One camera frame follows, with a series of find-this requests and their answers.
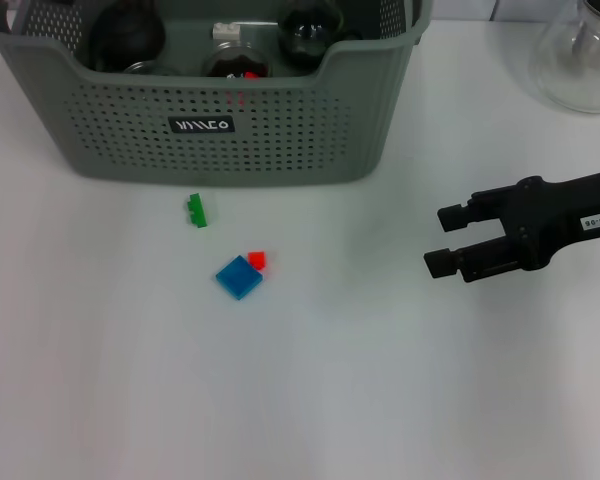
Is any white toy brick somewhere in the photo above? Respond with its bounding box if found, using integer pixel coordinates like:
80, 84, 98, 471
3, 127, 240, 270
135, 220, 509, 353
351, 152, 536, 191
212, 21, 243, 40

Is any black round teapot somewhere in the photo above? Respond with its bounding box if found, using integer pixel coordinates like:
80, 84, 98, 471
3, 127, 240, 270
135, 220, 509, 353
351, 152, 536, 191
88, 0, 167, 71

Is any grey-green perforated storage bin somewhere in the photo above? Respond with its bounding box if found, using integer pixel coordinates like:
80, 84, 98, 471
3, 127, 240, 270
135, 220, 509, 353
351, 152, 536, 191
0, 0, 434, 189

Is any green toy brick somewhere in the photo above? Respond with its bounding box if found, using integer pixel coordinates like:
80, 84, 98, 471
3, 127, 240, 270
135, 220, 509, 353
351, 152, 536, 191
184, 193, 210, 228

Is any blue square toy plate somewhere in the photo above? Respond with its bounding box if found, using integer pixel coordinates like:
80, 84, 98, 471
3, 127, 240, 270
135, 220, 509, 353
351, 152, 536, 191
214, 254, 265, 301

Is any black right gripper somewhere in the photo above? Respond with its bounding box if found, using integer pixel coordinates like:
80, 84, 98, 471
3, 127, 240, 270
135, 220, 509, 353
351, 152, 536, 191
422, 167, 600, 285

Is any clear glass carafe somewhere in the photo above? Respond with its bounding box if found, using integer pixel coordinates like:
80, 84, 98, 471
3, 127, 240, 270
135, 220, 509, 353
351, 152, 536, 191
529, 0, 600, 115

